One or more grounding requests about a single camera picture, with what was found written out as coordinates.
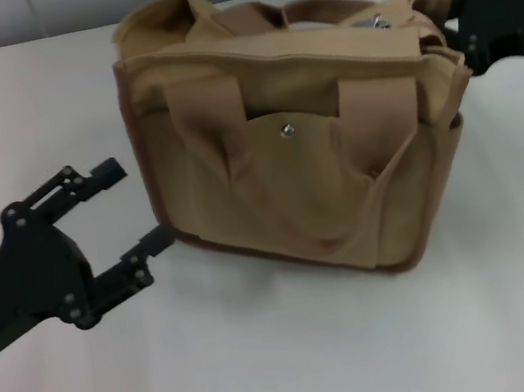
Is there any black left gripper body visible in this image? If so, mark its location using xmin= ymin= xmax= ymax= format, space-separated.
xmin=0 ymin=189 xmax=109 ymax=375

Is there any khaki canvas food bag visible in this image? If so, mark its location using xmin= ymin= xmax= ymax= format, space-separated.
xmin=99 ymin=0 xmax=502 ymax=318

